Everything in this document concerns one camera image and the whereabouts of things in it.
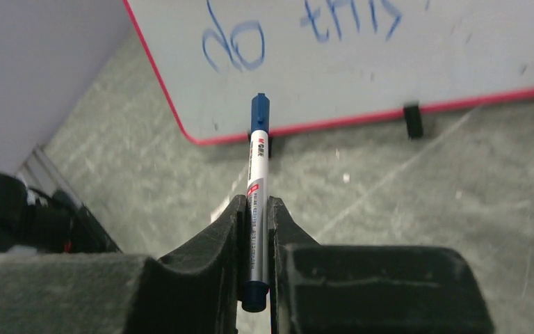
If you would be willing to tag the blue marker cap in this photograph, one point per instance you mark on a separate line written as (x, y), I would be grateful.
(260, 113)

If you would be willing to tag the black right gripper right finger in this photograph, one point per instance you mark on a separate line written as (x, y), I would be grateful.
(319, 288)

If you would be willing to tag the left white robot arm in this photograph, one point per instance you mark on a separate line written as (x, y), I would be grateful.
(48, 223)

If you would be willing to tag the white blue whiteboard marker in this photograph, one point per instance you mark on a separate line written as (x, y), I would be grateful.
(256, 286)

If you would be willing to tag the pink-framed whiteboard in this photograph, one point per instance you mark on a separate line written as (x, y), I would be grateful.
(330, 63)

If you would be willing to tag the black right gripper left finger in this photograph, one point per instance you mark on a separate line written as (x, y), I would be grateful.
(192, 289)

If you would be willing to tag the black whiteboard foot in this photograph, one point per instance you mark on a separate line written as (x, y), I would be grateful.
(275, 145)
(413, 121)

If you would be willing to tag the aluminium base frame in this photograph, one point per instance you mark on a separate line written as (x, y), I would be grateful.
(40, 172)

